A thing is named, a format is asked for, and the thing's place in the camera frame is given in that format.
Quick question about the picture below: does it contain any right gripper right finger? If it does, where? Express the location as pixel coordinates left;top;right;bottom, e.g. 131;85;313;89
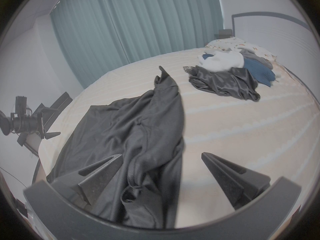
201;152;271;208

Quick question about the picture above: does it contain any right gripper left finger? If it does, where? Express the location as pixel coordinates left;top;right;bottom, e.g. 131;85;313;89
51;153;124;206

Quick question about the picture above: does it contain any black T-shirt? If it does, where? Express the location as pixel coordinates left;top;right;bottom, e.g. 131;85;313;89
46;66;185;229

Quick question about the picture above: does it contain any bed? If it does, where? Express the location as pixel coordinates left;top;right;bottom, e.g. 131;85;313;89
32;13;319;231

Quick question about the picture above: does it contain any pile of clothes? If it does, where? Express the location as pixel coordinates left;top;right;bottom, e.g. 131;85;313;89
197;49;277;87

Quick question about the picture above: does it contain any black chest of drawers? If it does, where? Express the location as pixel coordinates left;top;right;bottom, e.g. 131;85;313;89
17;91;73;158

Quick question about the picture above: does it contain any black satin garment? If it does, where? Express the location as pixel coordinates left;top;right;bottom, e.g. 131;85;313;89
183;66;261;102

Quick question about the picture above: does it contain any blue-green curtain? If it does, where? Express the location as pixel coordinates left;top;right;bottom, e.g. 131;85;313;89
49;0;132;89
100;0;225;64

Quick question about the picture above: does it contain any white printed pillow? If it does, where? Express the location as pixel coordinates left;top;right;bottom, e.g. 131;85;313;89
205;36;277;61

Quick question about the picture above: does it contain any grey bedside table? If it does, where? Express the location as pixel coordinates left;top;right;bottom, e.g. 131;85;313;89
215;29;233;39

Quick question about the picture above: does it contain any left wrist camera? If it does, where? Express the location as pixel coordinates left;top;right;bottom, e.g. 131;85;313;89
14;96;33;117

